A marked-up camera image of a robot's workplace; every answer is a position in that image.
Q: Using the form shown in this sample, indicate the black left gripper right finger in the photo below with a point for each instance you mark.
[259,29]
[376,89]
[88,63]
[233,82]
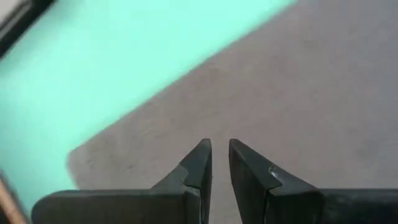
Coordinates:
[280,205]

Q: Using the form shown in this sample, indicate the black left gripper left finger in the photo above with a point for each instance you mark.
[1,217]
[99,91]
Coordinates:
[174,202]

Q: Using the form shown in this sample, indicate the grey towel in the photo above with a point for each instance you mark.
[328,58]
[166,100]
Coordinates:
[280,109]

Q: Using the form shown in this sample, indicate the green table mat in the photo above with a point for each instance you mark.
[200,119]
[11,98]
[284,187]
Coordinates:
[93,62]

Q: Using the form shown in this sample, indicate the wooden table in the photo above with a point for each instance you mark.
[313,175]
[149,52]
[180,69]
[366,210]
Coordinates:
[9,207]

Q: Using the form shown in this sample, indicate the black metal table frame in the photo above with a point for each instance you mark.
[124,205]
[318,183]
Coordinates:
[21,21]

